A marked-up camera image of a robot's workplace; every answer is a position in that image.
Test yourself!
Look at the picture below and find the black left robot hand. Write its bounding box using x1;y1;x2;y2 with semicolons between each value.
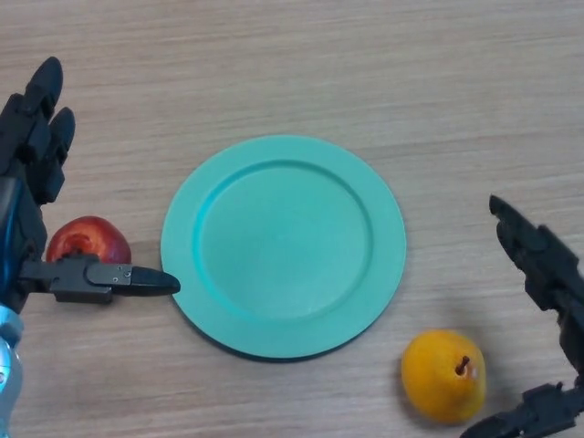
0;56;182;315

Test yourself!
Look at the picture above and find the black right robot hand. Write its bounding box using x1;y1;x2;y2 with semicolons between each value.
458;194;584;438

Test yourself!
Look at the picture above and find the yellow pear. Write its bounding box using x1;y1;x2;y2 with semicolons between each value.
401;328;487;425

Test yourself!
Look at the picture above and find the green round plate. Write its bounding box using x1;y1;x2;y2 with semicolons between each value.
160;134;406;362

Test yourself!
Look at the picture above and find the red apple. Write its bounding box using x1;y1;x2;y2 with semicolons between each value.
45;215;132;266

